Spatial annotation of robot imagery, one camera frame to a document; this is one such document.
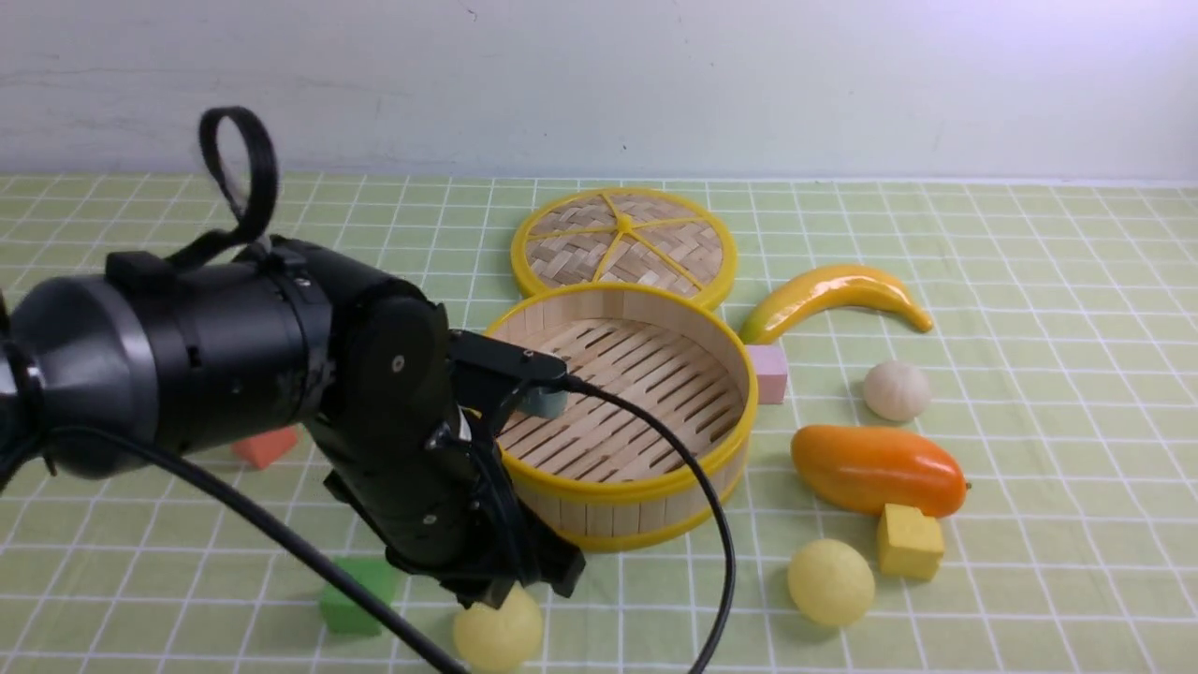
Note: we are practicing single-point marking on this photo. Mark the red cube block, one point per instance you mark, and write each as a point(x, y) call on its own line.
point(263, 450)

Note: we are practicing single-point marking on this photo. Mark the pink cube block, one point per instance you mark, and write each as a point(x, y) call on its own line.
point(771, 370)

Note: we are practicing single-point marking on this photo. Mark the white bun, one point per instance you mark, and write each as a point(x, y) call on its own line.
point(897, 391)

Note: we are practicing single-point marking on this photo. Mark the orange toy mango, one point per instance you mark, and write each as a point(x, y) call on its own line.
point(863, 468)

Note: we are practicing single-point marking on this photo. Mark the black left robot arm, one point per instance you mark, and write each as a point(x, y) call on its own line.
point(405, 409)

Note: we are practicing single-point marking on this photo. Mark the bamboo steamer tray yellow rim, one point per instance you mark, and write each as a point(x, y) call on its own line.
point(600, 476)

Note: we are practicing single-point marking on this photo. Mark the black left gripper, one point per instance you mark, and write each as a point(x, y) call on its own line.
point(445, 507)

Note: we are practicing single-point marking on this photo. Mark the yellow bun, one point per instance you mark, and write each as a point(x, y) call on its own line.
point(499, 640)
point(831, 583)

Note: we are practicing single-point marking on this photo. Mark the woven bamboo steamer lid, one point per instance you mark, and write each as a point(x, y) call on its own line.
point(632, 235)

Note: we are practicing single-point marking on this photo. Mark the yellow toy banana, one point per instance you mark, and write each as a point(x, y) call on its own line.
point(831, 287)

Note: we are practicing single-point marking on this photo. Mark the yellow cube block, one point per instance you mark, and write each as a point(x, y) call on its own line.
point(909, 544)

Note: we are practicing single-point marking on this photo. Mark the green cube block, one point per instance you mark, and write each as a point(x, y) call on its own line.
point(343, 616)

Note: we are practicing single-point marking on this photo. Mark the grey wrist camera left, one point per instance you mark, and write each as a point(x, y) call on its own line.
point(498, 379)

